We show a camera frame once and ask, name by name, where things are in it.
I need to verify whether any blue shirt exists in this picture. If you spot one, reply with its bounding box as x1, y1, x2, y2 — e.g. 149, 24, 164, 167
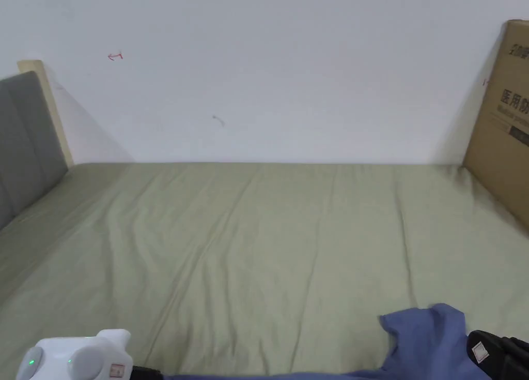
164, 303, 529, 380

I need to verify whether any bed with pale green sheet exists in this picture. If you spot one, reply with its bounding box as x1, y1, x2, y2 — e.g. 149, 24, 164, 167
0, 161, 529, 380

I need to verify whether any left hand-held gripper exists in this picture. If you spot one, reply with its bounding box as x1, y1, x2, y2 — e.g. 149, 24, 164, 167
14, 329, 165, 380

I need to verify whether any grey padded headboard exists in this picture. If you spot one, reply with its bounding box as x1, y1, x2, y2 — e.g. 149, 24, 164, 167
0, 59, 75, 233

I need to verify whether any brown cardboard carton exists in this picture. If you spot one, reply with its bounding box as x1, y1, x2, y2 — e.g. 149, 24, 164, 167
461, 19, 529, 233

